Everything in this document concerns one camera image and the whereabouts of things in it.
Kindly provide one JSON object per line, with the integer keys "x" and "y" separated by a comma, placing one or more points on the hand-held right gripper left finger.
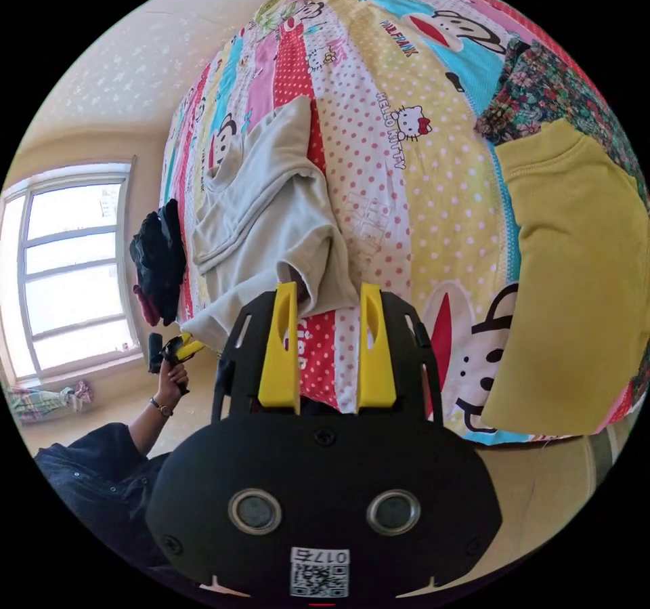
{"x": 278, "y": 350}

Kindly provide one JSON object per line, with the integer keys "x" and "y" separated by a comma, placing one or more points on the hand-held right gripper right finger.
{"x": 377, "y": 355}

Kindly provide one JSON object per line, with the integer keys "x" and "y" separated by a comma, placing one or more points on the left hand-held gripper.
{"x": 170, "y": 353}

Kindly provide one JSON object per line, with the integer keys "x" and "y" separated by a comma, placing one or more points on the white long sleeve shirt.
{"x": 264, "y": 202}

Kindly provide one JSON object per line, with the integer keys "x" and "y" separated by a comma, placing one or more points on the person's left forearm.
{"x": 148, "y": 428}

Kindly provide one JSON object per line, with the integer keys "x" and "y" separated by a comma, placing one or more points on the person's left hand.
{"x": 175, "y": 381}

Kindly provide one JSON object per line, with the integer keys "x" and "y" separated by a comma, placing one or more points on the dark pile of clothes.
{"x": 157, "y": 263}

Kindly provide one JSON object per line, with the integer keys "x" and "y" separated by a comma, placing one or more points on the window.
{"x": 71, "y": 268}

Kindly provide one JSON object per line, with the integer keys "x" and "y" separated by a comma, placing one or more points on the tied plaid curtain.
{"x": 51, "y": 398}

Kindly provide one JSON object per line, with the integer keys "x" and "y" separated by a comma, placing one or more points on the bed with cartoon printed sheet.
{"x": 381, "y": 187}

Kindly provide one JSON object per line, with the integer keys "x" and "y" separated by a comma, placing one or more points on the yellow floral pile of clothes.
{"x": 574, "y": 284}

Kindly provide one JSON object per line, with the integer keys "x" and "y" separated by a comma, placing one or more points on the green patterned pillow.
{"x": 276, "y": 9}

